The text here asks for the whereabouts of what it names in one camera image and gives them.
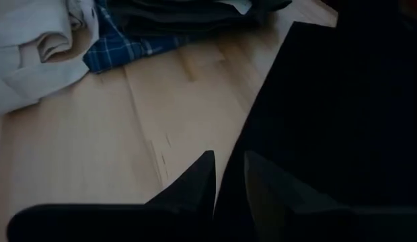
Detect dark grey garment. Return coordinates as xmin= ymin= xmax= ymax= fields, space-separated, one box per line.
xmin=106 ymin=0 xmax=293 ymax=38

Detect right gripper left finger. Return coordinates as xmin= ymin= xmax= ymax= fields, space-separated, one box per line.
xmin=144 ymin=150 xmax=217 ymax=219

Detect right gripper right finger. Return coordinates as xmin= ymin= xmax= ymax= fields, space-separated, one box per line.
xmin=243 ymin=150 xmax=350 ymax=236

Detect black garment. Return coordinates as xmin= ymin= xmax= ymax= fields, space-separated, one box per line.
xmin=213 ymin=0 xmax=417 ymax=209

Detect blue plaid pajama pants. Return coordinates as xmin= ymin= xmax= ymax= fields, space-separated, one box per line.
xmin=82 ymin=0 xmax=202 ymax=74

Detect cream canvas tote bag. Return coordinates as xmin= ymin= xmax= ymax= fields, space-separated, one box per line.
xmin=0 ymin=0 xmax=99 ymax=117

